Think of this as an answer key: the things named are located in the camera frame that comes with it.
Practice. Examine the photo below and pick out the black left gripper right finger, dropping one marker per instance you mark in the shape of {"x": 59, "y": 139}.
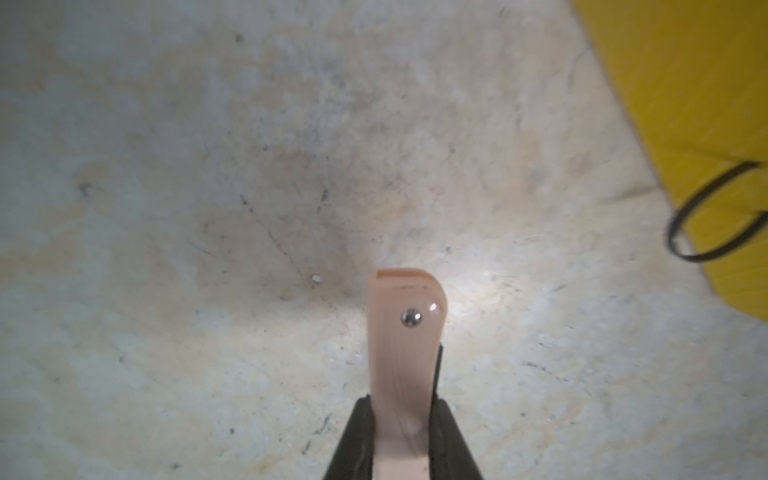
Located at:
{"x": 449, "y": 455}

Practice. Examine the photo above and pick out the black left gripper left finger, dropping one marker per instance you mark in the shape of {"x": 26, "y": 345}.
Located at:
{"x": 353, "y": 456}

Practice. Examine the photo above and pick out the pink folding knife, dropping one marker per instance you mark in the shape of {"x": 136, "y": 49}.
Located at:
{"x": 406, "y": 314}

